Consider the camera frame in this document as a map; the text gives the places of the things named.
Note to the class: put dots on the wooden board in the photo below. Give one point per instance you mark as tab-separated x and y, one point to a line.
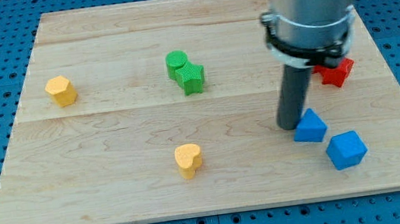
109	158

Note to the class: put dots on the blue triangle block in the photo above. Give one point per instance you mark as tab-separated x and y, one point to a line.
311	128

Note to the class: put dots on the blue cube block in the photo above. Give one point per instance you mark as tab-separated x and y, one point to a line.
346	150

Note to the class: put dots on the yellow hexagon block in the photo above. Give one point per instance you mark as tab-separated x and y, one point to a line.
61	91

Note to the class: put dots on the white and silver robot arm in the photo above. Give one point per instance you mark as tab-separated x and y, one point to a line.
306	33

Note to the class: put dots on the green cylinder block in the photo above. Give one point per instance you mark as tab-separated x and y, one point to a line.
175	60

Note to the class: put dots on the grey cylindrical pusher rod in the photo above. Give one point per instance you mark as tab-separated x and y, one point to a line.
292	95

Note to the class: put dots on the yellow heart block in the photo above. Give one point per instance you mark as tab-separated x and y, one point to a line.
188	158

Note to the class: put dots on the red star block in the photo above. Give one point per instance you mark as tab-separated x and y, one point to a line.
336	76

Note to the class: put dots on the green star block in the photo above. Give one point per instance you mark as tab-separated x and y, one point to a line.
190	78

